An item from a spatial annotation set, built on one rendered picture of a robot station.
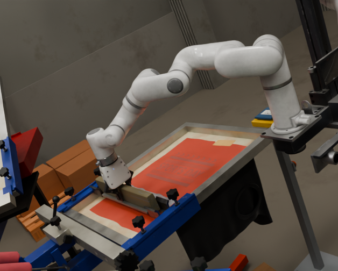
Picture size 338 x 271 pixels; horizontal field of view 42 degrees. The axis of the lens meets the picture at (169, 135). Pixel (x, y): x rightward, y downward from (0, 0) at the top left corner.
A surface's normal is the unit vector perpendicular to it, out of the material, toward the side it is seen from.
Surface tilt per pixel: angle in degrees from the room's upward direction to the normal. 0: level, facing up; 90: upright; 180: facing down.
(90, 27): 90
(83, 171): 90
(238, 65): 92
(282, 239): 0
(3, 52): 90
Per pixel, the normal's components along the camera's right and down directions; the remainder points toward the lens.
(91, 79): 0.56, 0.11
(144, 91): -0.26, 0.46
